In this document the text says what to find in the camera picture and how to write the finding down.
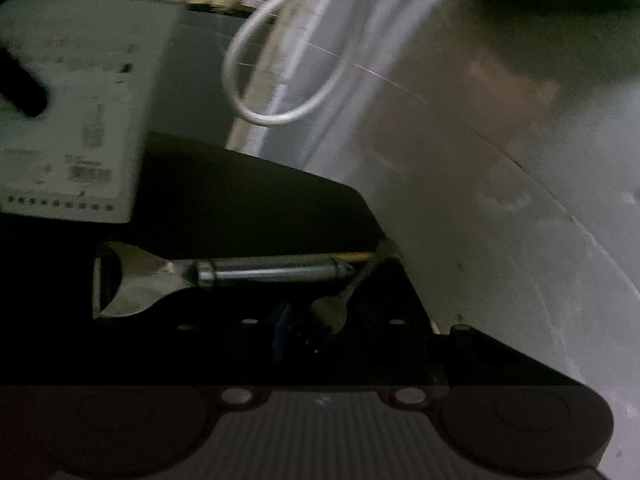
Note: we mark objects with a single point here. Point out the metal fork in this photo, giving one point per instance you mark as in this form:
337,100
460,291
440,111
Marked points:
327,312

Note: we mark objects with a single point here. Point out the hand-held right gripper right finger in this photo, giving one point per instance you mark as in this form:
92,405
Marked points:
367,335

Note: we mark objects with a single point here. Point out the white perforated utensil basket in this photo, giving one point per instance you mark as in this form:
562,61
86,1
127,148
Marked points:
90,85

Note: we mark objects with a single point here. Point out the wooden chopstick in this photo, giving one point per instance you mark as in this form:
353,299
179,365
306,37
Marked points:
360,256

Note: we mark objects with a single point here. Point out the metal peeler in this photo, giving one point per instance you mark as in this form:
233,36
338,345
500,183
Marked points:
260,270

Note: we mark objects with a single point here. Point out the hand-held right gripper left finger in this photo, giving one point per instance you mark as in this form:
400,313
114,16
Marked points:
280,332

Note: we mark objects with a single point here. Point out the dark green table mat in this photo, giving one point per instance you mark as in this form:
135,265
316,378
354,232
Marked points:
225,200

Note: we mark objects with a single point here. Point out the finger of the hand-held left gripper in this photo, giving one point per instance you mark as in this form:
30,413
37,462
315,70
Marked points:
22,90

